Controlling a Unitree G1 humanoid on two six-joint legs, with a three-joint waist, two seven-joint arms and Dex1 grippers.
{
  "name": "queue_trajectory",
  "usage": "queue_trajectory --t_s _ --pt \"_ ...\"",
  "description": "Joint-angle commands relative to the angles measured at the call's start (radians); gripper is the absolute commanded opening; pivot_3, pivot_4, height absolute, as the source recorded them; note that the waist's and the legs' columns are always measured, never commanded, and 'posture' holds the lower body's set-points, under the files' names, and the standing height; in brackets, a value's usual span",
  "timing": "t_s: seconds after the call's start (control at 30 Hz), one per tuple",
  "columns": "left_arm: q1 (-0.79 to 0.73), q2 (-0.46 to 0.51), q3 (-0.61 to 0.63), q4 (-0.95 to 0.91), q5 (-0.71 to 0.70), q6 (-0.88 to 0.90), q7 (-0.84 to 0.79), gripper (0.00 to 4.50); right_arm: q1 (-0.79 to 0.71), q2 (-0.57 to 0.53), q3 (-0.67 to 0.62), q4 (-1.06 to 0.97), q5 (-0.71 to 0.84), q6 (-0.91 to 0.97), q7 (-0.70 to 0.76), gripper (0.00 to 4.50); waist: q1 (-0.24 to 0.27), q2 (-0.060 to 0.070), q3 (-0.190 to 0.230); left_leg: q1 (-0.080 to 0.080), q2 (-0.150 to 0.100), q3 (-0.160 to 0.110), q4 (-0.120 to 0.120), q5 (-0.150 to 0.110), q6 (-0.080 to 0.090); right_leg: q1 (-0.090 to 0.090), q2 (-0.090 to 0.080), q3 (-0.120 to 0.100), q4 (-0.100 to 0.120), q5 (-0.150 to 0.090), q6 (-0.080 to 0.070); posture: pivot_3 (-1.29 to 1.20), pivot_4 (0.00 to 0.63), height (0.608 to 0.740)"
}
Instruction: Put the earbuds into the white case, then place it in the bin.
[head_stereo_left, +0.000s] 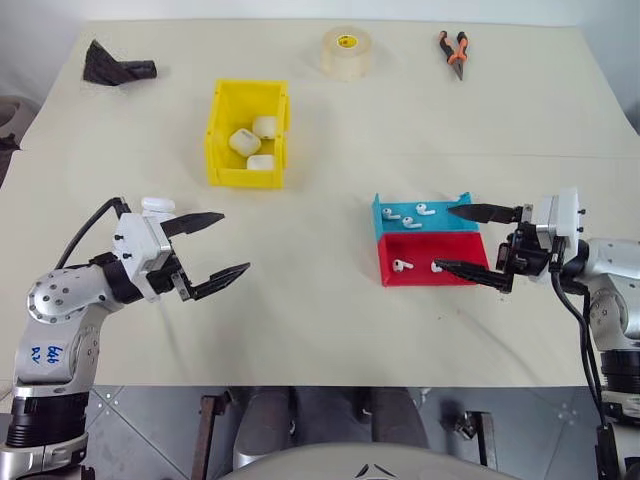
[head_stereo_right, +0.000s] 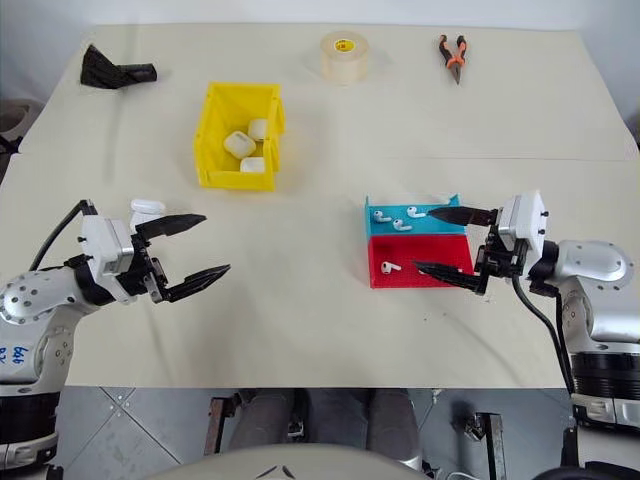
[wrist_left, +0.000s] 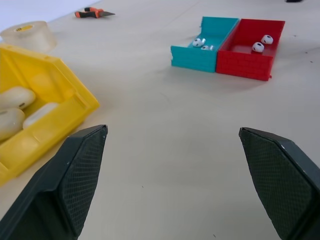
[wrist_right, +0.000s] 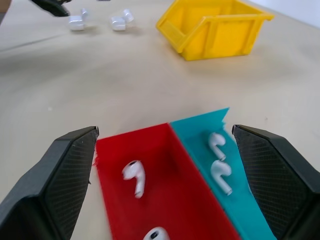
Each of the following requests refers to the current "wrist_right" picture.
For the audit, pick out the white earbud case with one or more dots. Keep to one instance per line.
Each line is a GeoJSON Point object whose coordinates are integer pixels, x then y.
{"type": "Point", "coordinates": [122, 20]}
{"type": "Point", "coordinates": [78, 20]}

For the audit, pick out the yellow plastic bin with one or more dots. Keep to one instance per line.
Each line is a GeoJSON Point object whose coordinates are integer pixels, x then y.
{"type": "Point", "coordinates": [212, 30]}

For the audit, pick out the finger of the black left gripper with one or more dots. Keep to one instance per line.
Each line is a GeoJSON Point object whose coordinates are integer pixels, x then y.
{"type": "Point", "coordinates": [51, 7]}

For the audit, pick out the red plastic tray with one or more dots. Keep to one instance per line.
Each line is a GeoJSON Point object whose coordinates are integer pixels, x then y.
{"type": "Point", "coordinates": [170, 185]}

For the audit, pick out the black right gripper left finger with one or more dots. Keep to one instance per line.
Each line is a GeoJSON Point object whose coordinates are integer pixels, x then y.
{"type": "Point", "coordinates": [47, 180]}

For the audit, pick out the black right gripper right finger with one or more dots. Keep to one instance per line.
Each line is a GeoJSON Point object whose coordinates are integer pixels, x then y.
{"type": "Point", "coordinates": [280, 180]}

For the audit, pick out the teal plastic tray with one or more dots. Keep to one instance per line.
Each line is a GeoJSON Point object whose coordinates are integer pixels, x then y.
{"type": "Point", "coordinates": [232, 175]}

